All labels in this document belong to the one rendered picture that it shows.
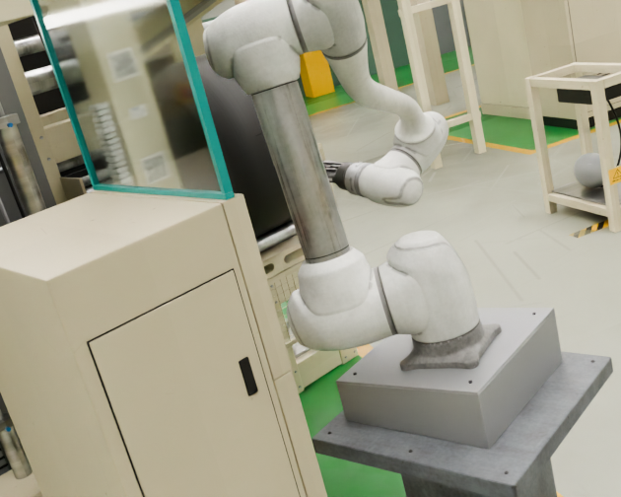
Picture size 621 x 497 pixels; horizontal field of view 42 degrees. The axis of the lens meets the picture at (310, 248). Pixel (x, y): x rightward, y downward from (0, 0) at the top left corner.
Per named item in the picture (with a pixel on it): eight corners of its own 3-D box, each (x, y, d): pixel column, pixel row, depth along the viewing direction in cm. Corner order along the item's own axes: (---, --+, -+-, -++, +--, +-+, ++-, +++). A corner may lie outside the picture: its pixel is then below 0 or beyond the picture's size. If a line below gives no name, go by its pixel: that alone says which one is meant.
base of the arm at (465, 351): (509, 319, 186) (503, 298, 185) (476, 369, 169) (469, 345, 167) (436, 324, 196) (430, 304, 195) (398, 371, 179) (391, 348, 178)
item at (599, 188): (615, 233, 425) (595, 81, 400) (545, 212, 479) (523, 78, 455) (668, 211, 434) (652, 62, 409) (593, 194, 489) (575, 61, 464)
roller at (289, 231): (216, 259, 241) (225, 272, 240) (221, 252, 237) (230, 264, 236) (304, 217, 260) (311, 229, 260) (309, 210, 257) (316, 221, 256)
